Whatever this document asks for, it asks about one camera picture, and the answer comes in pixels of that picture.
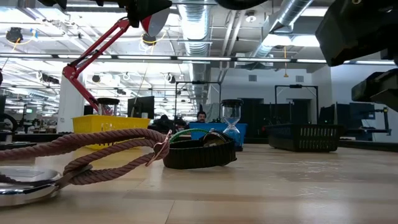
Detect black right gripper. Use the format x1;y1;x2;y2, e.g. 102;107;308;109
315;0;398;113

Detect clear hourglass black caps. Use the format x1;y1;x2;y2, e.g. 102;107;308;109
96;97;121;117

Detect green curved band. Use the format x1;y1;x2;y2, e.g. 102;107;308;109
169;128;210;144

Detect blue sand hourglass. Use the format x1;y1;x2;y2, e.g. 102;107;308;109
221;98;244;152

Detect pink braided rope strap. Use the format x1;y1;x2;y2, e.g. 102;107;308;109
0;128;172;208

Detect black computer monitor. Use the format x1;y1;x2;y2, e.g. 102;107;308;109
349;102;376;121
127;95;155;119

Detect overhead LED light bar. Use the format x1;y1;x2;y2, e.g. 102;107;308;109
0;53;398;66

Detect red desk lamp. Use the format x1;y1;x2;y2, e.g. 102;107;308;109
62;7;170;116

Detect black plastic basket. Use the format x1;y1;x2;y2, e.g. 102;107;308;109
266;123;343;153

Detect yellow plastic basket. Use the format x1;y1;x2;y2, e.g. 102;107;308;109
72;114;152;151

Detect blue plastic basket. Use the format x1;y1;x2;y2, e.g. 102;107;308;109
188;122;249;149

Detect black woven band watch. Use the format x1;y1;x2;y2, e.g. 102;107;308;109
162;129;238;170

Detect black metal rig frame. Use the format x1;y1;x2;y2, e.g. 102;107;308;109
274;84;319;125
175;81;222;124

